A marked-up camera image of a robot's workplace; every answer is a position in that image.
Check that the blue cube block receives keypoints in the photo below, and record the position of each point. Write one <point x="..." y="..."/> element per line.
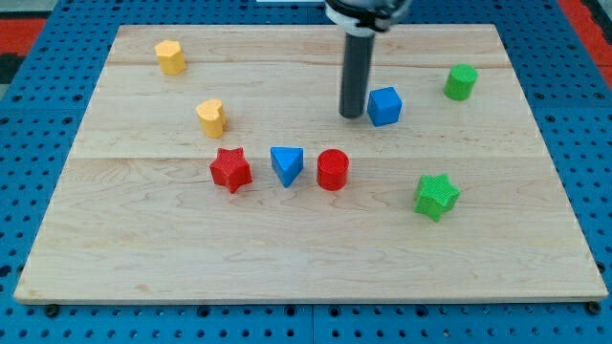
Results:
<point x="384" y="106"/>

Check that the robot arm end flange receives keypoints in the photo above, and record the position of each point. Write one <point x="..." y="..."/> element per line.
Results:
<point x="365" y="18"/>

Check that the blue triangle block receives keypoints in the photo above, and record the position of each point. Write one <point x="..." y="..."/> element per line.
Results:
<point x="287" y="163"/>

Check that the red cylinder block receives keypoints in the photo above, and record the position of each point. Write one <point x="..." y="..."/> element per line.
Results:
<point x="332" y="169"/>

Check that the red star block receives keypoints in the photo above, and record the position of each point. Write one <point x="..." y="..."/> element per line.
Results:
<point x="231" y="169"/>

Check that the light wooden board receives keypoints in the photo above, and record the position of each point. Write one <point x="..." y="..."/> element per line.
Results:
<point x="137" y="219"/>

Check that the yellow heart block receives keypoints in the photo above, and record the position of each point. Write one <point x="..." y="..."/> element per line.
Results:
<point x="212" y="118"/>

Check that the green star block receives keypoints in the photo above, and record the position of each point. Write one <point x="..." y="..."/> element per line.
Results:
<point x="435" y="196"/>

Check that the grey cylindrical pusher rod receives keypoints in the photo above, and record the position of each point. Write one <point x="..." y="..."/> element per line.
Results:
<point x="355" y="72"/>

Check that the yellow hexagon block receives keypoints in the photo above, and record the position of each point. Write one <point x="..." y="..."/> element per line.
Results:
<point x="171" y="57"/>

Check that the green cylinder block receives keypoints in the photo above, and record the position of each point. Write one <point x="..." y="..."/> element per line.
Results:
<point x="460" y="82"/>

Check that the blue perforated base mat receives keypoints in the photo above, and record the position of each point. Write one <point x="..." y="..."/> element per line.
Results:
<point x="49" y="93"/>

